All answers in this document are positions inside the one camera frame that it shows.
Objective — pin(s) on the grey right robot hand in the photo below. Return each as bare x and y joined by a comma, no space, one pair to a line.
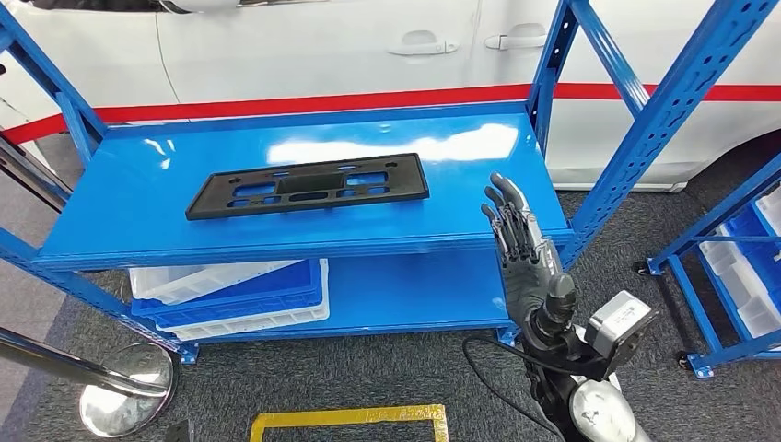
528,287

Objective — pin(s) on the black plastic plate frame part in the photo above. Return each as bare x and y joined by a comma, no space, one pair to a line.
403,177

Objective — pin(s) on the blue metal shelf rack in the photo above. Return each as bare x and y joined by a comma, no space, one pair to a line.
701,229
122,201

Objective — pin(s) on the white plastic crate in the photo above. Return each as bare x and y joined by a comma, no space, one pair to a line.
183,287
770,210
732,287
256,326

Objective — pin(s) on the yellow floor tape square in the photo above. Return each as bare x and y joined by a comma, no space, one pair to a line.
341,416

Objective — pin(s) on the blue plastic crate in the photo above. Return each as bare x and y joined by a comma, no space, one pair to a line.
759,256
244,305

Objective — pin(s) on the white car with red stripe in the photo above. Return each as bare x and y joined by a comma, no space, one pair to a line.
305,49

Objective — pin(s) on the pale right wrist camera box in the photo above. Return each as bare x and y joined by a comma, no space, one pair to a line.
622,320

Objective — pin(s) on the chrome stanchion post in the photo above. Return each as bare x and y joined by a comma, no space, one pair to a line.
128,390

